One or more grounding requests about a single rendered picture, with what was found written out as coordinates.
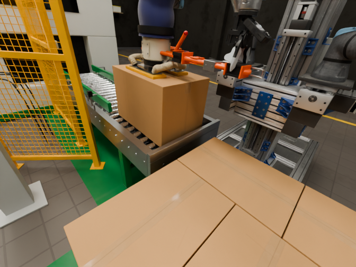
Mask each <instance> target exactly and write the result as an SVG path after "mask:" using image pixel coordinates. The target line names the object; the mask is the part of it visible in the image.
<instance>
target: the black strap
mask: <svg viewBox="0 0 356 267"><path fill-rule="evenodd" d="M138 33H145V34H156V35H175V29H174V28H168V27H161V26H149V25H138Z"/></svg>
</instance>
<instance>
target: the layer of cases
mask: <svg viewBox="0 0 356 267"><path fill-rule="evenodd" d="M304 186H305V185H304V184H302V183H301V182H299V181H297V180H295V179H293V178H291V177H289V176H287V175H285V174H283V173H282V172H280V171H278V170H276V169H275V168H273V167H271V166H268V165H266V164H265V163H263V162H261V161H259V160H258V159H256V158H254V157H252V156H250V155H248V154H246V153H244V152H242V151H240V150H239V149H237V148H235V147H233V146H231V145H229V144H227V143H225V142H223V141H222V140H220V139H218V138H216V137H213V138H212V139H210V140H208V141H207V142H205V143H204V144H202V145H200V146H199V147H197V148H195V149H193V150H192V151H190V152H188V153H187V154H185V155H183V156H182V157H180V158H178V159H177V160H175V161H173V162H171V163H170V164H168V165H166V166H165V167H163V168H161V169H160V170H158V171H157V172H155V173H153V174H151V175H150V176H148V177H146V178H145V179H143V180H141V181H140V182H138V183H136V184H134V185H133V186H131V187H129V188H128V189H126V190H124V191H123V192H121V193H119V194H118V195H116V196H114V197H113V198H111V199H109V200H108V201H106V202H104V203H103V204H101V205H99V206H98V207H96V208H94V209H92V210H91V211H89V212H87V213H86V214H84V215H82V216H81V217H79V218H77V219H75V220H74V221H72V222H70V223H69V224H67V225H66V226H64V230H65V233H66V236H67V238H68V241H69V244H70V246H71V249H72V251H73V254H74V257H75V260H76V262H77V265H78V267H356V212H355V211H353V210H352V209H350V208H348V207H346V206H344V205H342V204H340V203H338V202H336V201H335V200H333V199H331V198H329V197H327V196H325V195H323V194H321V193H319V192H318V191H316V190H314V189H312V188H310V187H308V186H305V187H304Z"/></svg>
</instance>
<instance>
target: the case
mask: <svg viewBox="0 0 356 267"><path fill-rule="evenodd" d="M128 65H132V64H128ZM126 66H127V65H113V66H112V69H113V77H114V84H115V92H116V97H117V105H118V112H119V115H120V116H121V117H123V118H124V119H125V120H126V121H128V122H129V123H130V124H131V125H133V126H134V127H135V128H136V129H138V130H139V131H140V132H141V133H143V134H144V135H145V136H146V137H148V138H149V139H150V140H151V141H153V142H154V143H155V144H157V145H158V146H159V147H160V146H163V145H165V144H167V143H169V142H171V141H173V140H175V139H177V138H179V137H182V136H184V135H186V134H188V133H190V132H192V131H194V130H196V129H198V128H200V127H202V121H203V115H204V109H205V105H206V99H207V93H208V87H209V81H210V78H207V77H204V76H201V75H197V74H194V73H190V72H188V75H182V76H175V75H172V74H170V73H167V72H163V71H162V72H160V73H162V74H165V75H166V78H160V79H151V78H148V77H146V76H144V75H141V74H139V73H136V72H133V71H131V70H129V69H126Z"/></svg>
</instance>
